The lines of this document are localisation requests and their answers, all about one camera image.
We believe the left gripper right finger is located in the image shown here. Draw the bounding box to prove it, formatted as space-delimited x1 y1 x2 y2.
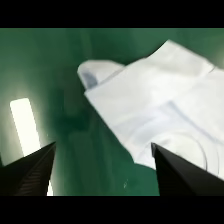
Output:
150 142 224 197

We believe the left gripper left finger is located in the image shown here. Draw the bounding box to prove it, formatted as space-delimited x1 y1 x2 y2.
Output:
0 141 57 197

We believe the white T-shirt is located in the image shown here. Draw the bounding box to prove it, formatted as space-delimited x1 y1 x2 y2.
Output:
76 39 224 181

